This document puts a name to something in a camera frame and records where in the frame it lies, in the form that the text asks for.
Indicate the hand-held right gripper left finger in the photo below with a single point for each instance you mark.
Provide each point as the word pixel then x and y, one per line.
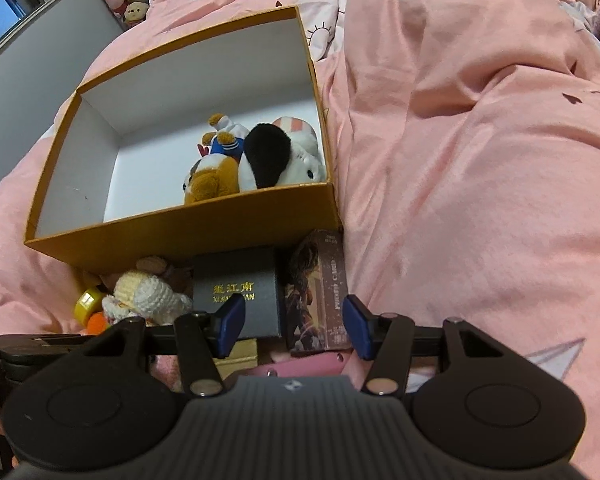
pixel 233 322

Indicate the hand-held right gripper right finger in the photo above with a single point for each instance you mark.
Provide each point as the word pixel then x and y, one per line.
pixel 357 327

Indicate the small black box gold print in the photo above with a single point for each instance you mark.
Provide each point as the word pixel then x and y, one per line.
pixel 245 270

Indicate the orange cardboard box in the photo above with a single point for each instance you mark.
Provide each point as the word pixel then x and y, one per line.
pixel 205 230

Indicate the pink leather pouch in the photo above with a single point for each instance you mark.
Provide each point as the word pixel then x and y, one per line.
pixel 300 367

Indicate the small orange ball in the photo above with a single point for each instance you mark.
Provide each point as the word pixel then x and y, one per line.
pixel 97 322

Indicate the yellow tape roll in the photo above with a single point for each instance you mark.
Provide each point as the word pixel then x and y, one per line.
pixel 87 302

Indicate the cream crochet doll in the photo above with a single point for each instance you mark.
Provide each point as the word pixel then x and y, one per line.
pixel 145 295

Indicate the brown and white plush toy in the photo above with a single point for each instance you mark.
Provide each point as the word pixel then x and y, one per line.
pixel 212 180

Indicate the black and white plush toy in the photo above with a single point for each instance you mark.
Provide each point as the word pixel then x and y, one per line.
pixel 262 155

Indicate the white plush toy pink stripes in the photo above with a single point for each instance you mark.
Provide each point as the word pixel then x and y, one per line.
pixel 307 160

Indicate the duck plush toy blue outfit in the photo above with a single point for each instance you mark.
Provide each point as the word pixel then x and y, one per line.
pixel 225 147

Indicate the pink printed duvet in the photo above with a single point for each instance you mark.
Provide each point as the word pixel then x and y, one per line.
pixel 455 160

